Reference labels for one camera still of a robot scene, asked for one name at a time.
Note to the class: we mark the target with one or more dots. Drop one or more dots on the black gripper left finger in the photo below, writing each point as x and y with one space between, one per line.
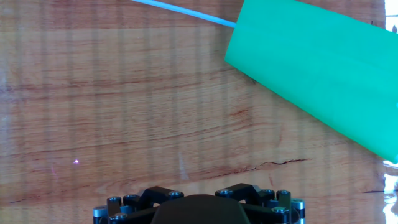
130 211

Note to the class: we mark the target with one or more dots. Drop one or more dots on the green flag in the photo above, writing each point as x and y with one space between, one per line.
311 62

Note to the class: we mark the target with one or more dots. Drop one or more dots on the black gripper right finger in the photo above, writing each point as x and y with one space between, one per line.
270 211

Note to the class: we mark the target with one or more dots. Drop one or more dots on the wood grain table mat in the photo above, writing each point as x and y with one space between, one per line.
124 109

